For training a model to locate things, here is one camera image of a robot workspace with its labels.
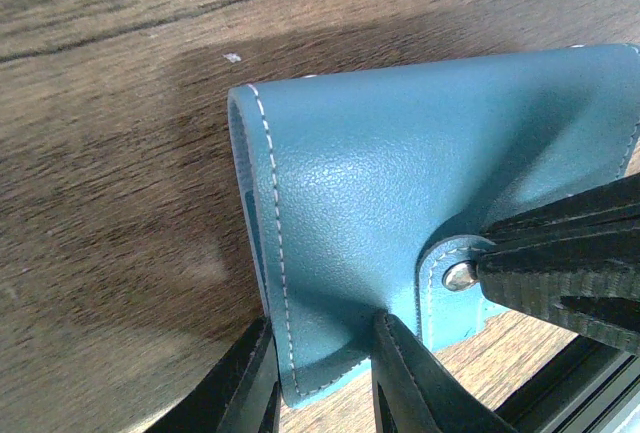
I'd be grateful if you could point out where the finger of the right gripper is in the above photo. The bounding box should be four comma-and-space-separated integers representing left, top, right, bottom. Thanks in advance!
481, 174, 639, 248
478, 240, 639, 356

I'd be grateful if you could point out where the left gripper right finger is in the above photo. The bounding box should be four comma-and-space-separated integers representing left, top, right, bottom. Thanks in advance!
371, 311, 514, 433

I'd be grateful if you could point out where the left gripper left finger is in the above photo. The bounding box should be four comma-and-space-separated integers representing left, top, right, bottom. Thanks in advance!
147, 317, 281, 433

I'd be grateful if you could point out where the blue leather card holder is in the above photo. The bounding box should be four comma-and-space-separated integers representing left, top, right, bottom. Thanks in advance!
228, 44, 639, 407

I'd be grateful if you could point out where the black aluminium frame rail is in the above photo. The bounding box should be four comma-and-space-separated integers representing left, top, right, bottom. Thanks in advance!
496, 336, 639, 432

